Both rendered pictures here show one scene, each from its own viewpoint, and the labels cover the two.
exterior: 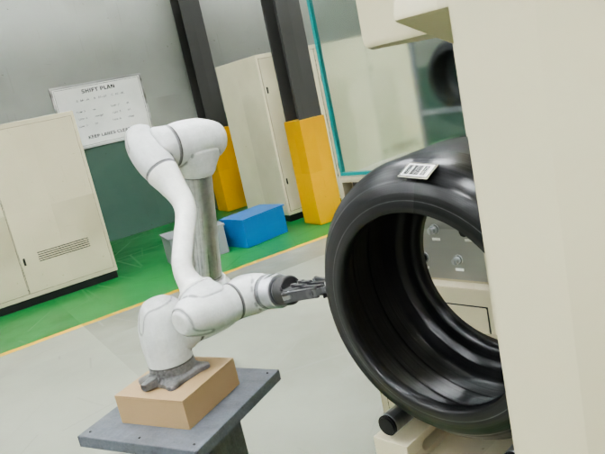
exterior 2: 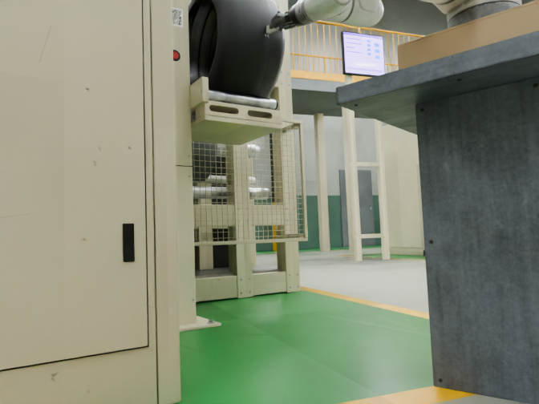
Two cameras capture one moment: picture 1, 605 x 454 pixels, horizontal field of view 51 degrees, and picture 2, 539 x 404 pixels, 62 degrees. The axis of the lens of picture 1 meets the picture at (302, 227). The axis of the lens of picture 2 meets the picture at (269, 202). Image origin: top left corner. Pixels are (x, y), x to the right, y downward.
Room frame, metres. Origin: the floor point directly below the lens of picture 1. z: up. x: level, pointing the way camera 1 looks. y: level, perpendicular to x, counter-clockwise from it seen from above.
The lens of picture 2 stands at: (3.09, 0.20, 0.33)
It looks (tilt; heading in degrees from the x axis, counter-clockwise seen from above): 5 degrees up; 190
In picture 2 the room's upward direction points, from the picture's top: 2 degrees counter-clockwise
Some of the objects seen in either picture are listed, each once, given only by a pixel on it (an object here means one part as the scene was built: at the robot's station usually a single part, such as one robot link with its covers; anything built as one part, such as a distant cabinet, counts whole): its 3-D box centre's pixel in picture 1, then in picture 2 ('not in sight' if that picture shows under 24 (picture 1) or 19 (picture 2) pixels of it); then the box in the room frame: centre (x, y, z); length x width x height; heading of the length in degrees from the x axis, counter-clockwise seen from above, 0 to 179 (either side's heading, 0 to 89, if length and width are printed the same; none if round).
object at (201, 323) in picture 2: not in sight; (174, 322); (1.39, -0.48, 0.01); 0.27 x 0.27 x 0.02; 43
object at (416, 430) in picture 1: (438, 412); (240, 115); (1.31, -0.21, 0.83); 0.36 x 0.09 x 0.06; 133
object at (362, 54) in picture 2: not in sight; (363, 54); (-2.64, 0.51, 2.60); 0.60 x 0.05 x 0.55; 120
